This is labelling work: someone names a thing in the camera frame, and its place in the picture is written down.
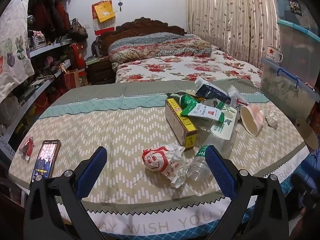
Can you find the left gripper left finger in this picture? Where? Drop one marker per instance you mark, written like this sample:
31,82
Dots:
43,219

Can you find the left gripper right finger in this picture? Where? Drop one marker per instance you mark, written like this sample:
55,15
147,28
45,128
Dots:
257,209

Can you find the clear plastic bottle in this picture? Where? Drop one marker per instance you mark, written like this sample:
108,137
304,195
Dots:
198,169

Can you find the pink white paper cup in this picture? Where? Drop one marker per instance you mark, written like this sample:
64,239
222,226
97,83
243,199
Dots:
252,118

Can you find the red white paper bag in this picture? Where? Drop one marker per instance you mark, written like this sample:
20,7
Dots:
167,160

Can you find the yellow long carton box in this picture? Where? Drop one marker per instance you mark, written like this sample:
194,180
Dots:
182,127

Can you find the green white snack packet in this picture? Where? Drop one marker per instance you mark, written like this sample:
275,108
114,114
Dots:
200,110

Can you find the red white toothpaste tube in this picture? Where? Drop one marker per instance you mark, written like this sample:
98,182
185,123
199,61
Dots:
236,97

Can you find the green crushed soda can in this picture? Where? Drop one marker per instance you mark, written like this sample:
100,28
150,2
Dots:
185,100

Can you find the dark blue drink carton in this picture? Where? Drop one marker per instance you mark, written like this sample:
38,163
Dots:
209,91

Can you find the beige round trash bin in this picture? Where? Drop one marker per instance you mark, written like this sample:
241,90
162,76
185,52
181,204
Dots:
307,134

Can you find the smartphone in brown case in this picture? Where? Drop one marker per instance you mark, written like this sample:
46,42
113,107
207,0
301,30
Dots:
46,158

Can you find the red snack wrapper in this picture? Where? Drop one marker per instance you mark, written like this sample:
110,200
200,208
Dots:
26,148

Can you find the crumpled white tissue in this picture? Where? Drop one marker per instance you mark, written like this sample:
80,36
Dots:
272,119

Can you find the lower storage box blue lid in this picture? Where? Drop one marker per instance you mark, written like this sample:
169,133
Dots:
293,97

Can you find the red paper gift bag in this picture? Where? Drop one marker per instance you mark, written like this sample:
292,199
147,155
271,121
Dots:
72,79

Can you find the dark wooden nightstand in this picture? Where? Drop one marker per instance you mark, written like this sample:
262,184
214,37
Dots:
100,71

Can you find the floral bed sheet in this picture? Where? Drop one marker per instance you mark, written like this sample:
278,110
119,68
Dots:
218,66

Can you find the white cloth plant print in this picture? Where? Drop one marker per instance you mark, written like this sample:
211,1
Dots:
16,66

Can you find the white enamel mug red star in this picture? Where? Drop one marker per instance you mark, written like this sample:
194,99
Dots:
274,55

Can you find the upper storage box teal lid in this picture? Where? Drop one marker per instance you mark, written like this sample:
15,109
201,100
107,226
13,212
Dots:
300,49

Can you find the folded floral quilt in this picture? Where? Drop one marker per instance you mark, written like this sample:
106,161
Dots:
158,45

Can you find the leaf pattern curtain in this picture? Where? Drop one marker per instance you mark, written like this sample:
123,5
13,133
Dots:
243,29

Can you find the carved wooden headboard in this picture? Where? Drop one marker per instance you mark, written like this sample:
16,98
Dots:
139,27

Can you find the top storage box fox label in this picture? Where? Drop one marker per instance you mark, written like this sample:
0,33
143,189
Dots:
295,11

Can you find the yellow red wall calendar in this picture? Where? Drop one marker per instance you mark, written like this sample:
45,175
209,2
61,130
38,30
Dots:
104,17

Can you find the hanging keys on wall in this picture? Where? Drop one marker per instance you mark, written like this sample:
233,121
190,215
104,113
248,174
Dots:
120,4

